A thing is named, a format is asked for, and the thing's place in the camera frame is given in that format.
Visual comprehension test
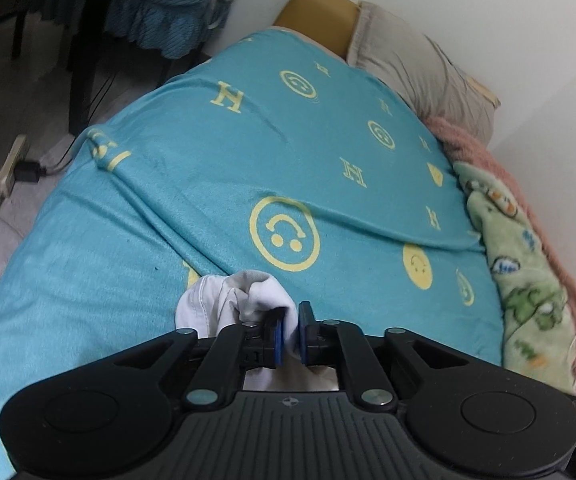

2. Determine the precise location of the pink fluffy blanket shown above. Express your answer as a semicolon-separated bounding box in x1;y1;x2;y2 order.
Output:
425;116;576;401

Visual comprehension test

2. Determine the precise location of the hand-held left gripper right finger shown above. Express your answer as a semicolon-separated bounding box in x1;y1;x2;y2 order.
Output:
297;301;479;409

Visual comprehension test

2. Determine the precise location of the white shirt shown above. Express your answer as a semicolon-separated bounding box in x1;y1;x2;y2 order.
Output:
175;270;341;393

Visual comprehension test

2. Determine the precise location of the black power adapter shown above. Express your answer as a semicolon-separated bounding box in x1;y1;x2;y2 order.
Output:
15;159;41;186

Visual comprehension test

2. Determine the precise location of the green cartoon blanket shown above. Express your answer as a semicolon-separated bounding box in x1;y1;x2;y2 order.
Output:
452;160;576;396

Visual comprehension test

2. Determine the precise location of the yellow bed headboard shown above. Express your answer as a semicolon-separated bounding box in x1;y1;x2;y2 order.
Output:
273;0;360;58

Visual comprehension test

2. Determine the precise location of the grey pillow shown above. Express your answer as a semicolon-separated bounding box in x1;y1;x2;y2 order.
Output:
346;1;496;143

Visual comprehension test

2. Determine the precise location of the beige power strip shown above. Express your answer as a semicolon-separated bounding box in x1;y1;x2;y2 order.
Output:
0;134;30;198

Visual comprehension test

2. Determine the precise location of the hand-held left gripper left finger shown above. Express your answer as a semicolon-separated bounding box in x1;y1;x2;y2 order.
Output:
98;305;286;409

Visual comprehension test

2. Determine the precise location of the white desk with dark top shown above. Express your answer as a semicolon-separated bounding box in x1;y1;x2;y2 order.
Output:
68;0;114;133

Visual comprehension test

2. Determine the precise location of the teal smiley bed sheet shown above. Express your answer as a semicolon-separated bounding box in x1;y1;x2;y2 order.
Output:
0;27;506;461

